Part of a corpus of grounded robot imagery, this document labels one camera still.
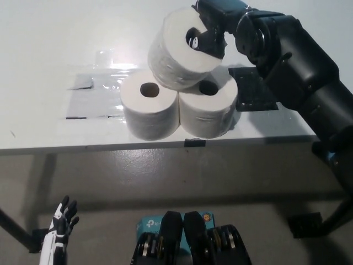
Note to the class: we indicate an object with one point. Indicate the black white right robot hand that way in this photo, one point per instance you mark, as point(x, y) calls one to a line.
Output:
point(218, 16)

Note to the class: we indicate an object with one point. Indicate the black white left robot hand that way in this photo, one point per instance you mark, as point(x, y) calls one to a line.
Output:
point(55, 237)

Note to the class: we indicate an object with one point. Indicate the white toilet paper roll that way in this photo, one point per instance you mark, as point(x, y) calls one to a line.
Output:
point(149, 116)
point(207, 116)
point(171, 55)

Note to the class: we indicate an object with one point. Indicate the black slanted table leg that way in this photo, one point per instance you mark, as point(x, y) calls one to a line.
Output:
point(13, 226)
point(340, 212)

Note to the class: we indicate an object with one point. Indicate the teal router box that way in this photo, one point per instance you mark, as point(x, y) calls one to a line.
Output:
point(147, 225)

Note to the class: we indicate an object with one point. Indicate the small black tape piece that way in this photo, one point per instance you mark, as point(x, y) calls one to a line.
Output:
point(195, 142)

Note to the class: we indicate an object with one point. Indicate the clear plastic sheet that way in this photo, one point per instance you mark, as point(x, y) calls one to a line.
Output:
point(91, 103)

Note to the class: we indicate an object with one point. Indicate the black bracket with blue part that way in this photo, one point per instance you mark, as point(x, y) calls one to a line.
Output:
point(321, 153)

